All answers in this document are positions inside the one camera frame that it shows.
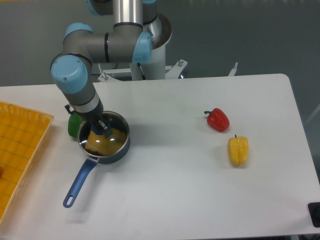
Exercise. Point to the yellow toast slice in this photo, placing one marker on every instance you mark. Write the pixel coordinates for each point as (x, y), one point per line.
(100, 146)

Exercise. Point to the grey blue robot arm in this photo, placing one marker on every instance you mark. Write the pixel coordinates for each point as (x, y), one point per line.
(139, 37)

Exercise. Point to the yellow bell pepper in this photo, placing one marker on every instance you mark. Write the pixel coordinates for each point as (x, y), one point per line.
(238, 150)

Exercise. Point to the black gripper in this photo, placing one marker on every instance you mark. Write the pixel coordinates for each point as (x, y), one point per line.
(91, 111)

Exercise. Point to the black device at table corner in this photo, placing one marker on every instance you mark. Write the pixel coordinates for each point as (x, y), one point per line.
(314, 211)

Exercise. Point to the red bell pepper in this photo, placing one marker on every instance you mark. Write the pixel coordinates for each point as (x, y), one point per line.
(217, 120)

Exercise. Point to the dark pot with blue handle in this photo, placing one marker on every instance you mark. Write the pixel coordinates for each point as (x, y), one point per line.
(90, 163)

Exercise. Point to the glass pot lid blue knob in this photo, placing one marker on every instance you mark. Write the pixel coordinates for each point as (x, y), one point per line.
(116, 121)

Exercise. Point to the yellow plastic basket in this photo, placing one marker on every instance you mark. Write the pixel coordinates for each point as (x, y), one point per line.
(22, 131)

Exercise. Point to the white bracket behind table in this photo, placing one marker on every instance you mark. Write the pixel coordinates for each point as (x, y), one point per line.
(233, 70)

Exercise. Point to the green bell pepper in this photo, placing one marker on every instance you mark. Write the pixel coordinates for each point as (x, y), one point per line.
(74, 123)

